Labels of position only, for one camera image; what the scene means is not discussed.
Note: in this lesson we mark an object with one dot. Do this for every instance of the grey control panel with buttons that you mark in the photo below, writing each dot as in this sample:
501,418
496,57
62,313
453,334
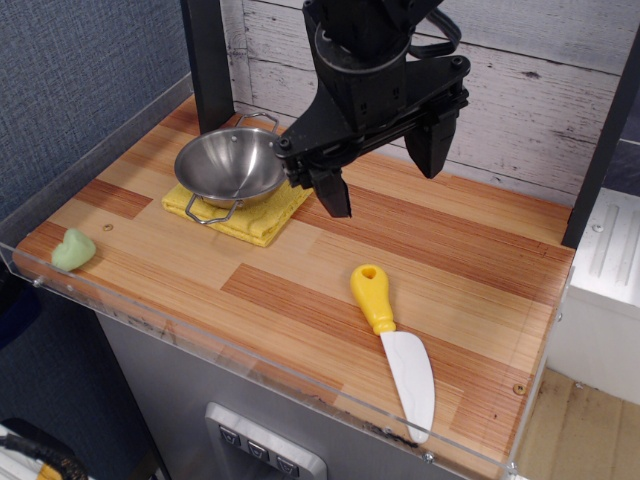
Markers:
261,444

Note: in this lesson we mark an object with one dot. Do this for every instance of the black support post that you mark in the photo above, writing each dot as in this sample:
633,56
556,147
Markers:
206,46
605,148

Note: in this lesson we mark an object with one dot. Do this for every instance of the white ridged side cabinet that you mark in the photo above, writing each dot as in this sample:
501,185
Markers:
596,338

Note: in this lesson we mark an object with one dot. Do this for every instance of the green toy vegetable piece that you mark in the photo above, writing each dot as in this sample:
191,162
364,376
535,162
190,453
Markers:
75,250

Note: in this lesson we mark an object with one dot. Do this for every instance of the steel two-handled bowl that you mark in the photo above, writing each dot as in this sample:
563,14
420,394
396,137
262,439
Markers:
233,167

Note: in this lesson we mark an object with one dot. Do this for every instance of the yellow folded cloth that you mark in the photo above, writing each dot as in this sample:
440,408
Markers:
258,224

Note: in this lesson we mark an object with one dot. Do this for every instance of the black left support post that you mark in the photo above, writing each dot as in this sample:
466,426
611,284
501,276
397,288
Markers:
206,46

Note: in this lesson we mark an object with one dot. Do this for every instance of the black right support post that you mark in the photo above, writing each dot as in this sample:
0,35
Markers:
605,148

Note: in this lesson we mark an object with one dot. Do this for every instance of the clear acrylic guard rail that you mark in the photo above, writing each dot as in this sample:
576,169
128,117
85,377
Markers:
475,272

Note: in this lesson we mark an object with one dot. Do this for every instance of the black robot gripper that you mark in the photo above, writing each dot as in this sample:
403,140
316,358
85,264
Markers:
362,104

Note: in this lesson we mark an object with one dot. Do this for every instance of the yellow handled white toy knife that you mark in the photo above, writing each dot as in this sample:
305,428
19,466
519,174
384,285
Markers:
407,356

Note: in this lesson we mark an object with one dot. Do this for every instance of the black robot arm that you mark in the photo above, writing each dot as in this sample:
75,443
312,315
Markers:
363,26

